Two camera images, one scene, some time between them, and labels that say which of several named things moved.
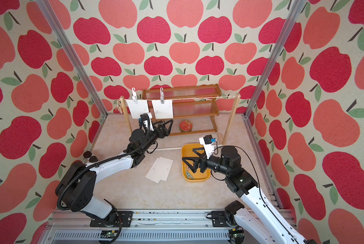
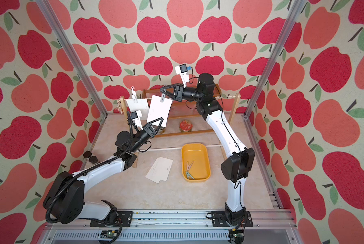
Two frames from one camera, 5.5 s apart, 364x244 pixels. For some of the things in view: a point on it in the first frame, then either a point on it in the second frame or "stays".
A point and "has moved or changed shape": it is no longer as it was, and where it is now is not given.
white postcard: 163,110 has moved or changed shape
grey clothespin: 161,95 stays
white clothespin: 134,95 stays
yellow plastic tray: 188,175 stays
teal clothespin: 188,175 stays
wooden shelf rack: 194,107 stays
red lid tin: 185,125 stays
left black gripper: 165,132 to 153,131
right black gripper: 204,160 to 180,91
